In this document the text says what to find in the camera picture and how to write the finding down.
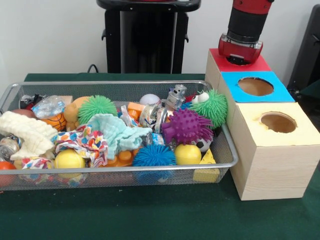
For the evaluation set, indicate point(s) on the light blue cloth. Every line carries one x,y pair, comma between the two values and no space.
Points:
117,135

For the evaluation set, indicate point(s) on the green spiky ball with eyes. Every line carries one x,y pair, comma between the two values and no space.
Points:
213,108

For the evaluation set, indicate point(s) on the wooden box with three holes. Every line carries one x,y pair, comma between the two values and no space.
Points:
272,170

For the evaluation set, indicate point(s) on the yellow ball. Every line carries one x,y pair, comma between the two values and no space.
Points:
69,160

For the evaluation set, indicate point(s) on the shallow clear mesh bin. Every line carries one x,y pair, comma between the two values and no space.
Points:
125,178

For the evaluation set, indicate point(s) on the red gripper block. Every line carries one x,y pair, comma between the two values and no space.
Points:
240,51

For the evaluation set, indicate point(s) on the plain green spiky ball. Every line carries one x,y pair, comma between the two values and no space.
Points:
97,107

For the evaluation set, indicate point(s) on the crushed silver drink can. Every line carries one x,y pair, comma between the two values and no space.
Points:
152,116

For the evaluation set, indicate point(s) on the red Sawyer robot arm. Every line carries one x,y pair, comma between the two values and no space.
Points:
246,20

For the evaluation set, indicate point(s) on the purple spiky toy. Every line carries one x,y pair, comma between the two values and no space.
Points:
187,127

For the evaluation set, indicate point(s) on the tan plush bear toy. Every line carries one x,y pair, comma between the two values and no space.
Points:
71,113

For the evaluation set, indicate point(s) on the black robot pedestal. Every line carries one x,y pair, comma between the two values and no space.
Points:
140,37

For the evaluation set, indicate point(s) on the colourful patterned cloth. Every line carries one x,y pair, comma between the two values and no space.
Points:
82,142

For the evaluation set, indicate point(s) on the silver toy robot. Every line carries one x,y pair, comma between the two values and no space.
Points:
176,97

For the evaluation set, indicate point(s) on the blue spiky ball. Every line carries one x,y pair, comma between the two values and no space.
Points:
153,155

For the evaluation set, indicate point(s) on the cream white cloth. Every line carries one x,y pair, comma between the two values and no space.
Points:
27,132

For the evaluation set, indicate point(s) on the dark green side tablecloth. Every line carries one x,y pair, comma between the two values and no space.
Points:
312,88

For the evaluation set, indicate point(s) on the black chair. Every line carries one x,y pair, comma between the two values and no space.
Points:
307,50

